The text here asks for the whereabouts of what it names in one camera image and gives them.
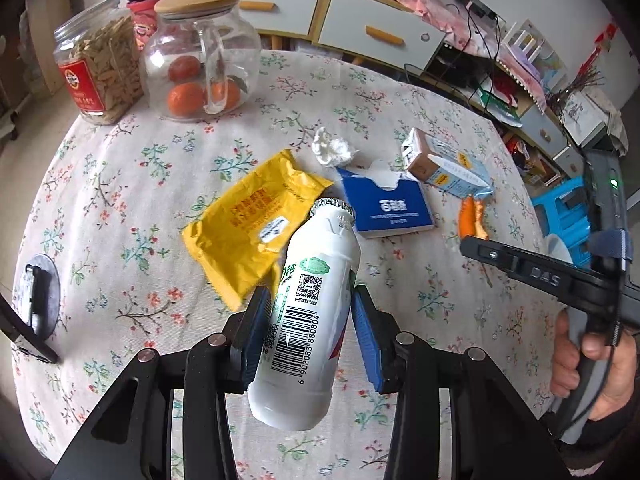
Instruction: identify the glass jar with oranges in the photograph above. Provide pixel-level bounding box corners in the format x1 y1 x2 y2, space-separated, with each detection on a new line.
141 0 262 122

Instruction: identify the blue tissue box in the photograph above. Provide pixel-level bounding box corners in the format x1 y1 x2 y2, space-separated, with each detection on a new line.
337 160 435 238

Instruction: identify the jar of seeds red label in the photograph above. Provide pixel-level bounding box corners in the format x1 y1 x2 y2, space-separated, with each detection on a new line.
53 0 143 126

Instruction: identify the blue plastic stool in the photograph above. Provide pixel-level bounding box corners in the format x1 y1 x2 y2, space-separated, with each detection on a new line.
532 177 591 268

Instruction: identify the white plastic trash bin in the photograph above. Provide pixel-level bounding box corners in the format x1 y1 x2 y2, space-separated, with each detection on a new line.
544 233 573 264

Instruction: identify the light blue milk carton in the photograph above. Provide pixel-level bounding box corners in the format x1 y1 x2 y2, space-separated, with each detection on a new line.
401 128 494 200

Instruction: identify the black round table mount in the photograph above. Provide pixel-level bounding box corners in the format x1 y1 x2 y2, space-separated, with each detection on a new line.
1 254 61 364

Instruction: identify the floral tablecloth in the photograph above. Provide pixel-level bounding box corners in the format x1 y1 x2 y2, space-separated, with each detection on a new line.
12 51 556 460

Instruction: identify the white yogurt bottle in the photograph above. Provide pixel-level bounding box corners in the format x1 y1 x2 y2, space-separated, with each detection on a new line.
248 197 361 431

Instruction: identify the yellow snack bag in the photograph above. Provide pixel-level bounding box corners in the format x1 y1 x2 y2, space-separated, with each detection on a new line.
181 150 332 312

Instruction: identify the white tissue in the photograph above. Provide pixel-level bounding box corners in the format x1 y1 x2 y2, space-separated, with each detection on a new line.
311 127 358 167

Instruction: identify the white drawer cabinet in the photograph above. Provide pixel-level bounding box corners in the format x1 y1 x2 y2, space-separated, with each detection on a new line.
240 0 584 178

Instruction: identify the orange peel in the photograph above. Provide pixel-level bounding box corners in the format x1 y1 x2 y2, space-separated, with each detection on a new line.
458 196 489 240

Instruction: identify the right hand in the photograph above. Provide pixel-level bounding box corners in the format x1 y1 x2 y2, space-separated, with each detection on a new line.
549 309 640 424

